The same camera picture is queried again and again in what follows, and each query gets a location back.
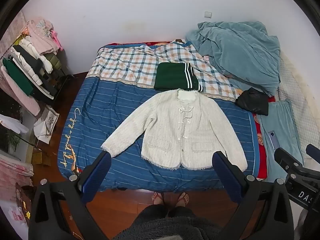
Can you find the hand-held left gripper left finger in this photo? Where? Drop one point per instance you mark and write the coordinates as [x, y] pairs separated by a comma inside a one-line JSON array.
[[100, 172]]

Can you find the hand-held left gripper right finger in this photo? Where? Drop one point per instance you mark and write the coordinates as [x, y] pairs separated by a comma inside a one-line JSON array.
[[225, 175]]

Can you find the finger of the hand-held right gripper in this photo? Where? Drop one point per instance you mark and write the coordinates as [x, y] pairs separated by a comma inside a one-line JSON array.
[[314, 150], [285, 158]]

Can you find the white tweed jacket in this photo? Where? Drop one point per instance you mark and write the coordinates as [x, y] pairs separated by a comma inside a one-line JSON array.
[[170, 130]]

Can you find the row of hanging clothes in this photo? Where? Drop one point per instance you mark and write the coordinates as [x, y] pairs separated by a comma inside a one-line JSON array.
[[27, 65]]

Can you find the blue smartphone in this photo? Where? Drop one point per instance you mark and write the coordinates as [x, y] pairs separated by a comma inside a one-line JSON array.
[[273, 140]]

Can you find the red patterned bed sheet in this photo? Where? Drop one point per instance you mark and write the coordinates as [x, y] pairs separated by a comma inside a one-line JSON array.
[[260, 160]]

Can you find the teal pillow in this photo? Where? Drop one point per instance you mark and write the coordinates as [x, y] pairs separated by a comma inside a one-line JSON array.
[[285, 122]]

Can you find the person's right foot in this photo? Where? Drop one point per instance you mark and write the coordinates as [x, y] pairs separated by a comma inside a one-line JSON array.
[[182, 198]]

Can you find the person's foot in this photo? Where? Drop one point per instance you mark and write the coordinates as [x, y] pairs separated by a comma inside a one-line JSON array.
[[182, 198], [158, 198]]

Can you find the white quilted mattress pad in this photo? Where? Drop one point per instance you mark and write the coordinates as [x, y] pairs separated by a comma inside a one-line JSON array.
[[297, 92]]

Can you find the cardboard box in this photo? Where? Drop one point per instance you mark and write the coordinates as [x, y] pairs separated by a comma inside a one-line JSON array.
[[40, 156]]

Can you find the person's left foot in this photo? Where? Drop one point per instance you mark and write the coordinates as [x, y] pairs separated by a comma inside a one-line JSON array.
[[158, 198]]

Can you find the black plastic bag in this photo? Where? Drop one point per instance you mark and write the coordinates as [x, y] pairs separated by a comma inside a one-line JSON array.
[[252, 101]]

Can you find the blue striped plaid bed sheet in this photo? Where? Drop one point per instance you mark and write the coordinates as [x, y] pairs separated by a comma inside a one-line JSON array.
[[112, 105]]

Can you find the brown bag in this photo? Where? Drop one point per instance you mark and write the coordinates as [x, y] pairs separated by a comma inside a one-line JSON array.
[[23, 200]]

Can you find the pink folded bedding stack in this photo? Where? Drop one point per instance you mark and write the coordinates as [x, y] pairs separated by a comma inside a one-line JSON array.
[[13, 172]]

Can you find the green potted plant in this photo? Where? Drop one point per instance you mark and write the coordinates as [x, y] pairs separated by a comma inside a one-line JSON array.
[[12, 141]]

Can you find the white cloth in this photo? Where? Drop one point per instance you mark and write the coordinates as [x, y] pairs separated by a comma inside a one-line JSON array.
[[12, 123]]

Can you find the pink fuzzy blanket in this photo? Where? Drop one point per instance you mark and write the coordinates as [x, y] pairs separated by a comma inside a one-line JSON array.
[[20, 95]]

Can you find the green folded garment white stripes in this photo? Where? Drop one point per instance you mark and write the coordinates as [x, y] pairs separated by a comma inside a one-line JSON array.
[[172, 76]]

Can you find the teal duvet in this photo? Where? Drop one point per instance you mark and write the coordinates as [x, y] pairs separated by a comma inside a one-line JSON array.
[[237, 52]]

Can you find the small pink cloth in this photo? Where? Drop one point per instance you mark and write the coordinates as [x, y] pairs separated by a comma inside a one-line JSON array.
[[206, 58]]

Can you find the pink hanger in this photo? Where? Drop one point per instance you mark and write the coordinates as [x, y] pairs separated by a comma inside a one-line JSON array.
[[56, 38]]

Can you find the pink fluffy garment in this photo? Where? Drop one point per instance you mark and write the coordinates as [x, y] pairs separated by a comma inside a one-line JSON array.
[[40, 36]]

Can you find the pink curtain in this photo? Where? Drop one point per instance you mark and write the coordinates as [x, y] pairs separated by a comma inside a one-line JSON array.
[[12, 30]]

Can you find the white wall switch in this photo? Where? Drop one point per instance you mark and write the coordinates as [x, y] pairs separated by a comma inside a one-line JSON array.
[[208, 14]]

